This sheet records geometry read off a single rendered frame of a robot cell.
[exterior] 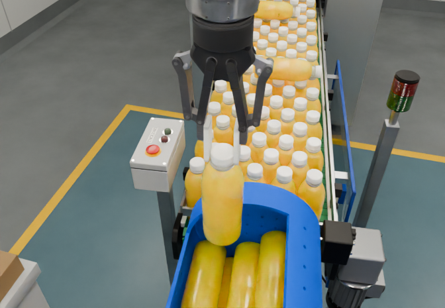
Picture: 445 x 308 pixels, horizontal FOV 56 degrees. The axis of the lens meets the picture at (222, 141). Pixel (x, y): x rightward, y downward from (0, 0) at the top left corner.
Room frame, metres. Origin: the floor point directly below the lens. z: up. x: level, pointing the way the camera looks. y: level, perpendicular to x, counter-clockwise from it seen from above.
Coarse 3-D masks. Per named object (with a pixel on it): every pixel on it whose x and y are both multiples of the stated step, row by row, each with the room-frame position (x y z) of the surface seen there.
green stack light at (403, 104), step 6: (390, 90) 0.97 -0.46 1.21; (390, 96) 0.96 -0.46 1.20; (396, 96) 0.94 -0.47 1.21; (414, 96) 0.94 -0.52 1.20; (390, 102) 0.95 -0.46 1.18; (396, 102) 0.94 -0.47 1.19; (402, 102) 0.93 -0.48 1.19; (408, 102) 0.93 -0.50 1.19; (390, 108) 0.95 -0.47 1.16; (396, 108) 0.94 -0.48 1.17; (402, 108) 0.93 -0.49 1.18; (408, 108) 0.94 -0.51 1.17
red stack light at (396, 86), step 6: (396, 84) 0.95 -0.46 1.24; (402, 84) 0.94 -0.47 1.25; (408, 84) 0.93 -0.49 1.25; (414, 84) 0.93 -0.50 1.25; (396, 90) 0.95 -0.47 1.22; (402, 90) 0.94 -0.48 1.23; (408, 90) 0.93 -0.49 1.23; (414, 90) 0.94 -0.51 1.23; (402, 96) 0.93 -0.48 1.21; (408, 96) 0.93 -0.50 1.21
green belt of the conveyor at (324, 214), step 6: (318, 36) 1.95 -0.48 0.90; (318, 42) 1.88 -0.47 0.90; (318, 48) 1.82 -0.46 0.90; (318, 60) 1.70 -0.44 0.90; (318, 78) 1.54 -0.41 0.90; (324, 168) 0.98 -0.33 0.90; (324, 174) 0.96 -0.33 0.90; (324, 180) 0.93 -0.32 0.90; (324, 186) 0.90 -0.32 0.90; (324, 204) 0.83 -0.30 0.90; (324, 210) 0.81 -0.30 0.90; (324, 216) 0.78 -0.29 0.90; (186, 222) 0.76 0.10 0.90; (186, 228) 0.74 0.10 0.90
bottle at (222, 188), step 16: (208, 176) 0.47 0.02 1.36; (224, 176) 0.47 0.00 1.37; (240, 176) 0.48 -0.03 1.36; (208, 192) 0.46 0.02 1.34; (224, 192) 0.46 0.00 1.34; (240, 192) 0.47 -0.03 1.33; (208, 208) 0.47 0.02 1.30; (224, 208) 0.46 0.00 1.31; (240, 208) 0.48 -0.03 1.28; (208, 224) 0.47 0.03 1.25; (224, 224) 0.46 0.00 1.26; (240, 224) 0.49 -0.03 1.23; (224, 240) 0.46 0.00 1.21
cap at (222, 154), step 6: (216, 144) 0.50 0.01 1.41; (222, 144) 0.50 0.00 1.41; (228, 144) 0.50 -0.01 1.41; (216, 150) 0.49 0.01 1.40; (222, 150) 0.49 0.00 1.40; (228, 150) 0.49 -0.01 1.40; (216, 156) 0.48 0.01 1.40; (222, 156) 0.48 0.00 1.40; (228, 156) 0.48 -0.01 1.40; (216, 162) 0.47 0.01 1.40; (222, 162) 0.47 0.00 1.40; (228, 162) 0.47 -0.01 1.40
